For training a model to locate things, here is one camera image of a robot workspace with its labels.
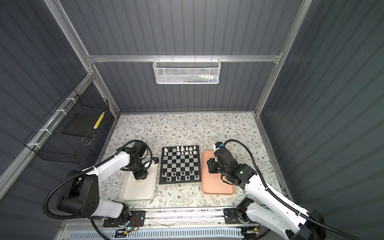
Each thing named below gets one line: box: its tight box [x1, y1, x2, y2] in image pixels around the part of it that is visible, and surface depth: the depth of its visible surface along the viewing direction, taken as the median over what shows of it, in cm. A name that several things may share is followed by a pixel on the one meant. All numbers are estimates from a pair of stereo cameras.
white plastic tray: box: [119, 163, 159, 201], surface depth 85 cm
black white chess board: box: [159, 145, 202, 185], surface depth 91 cm
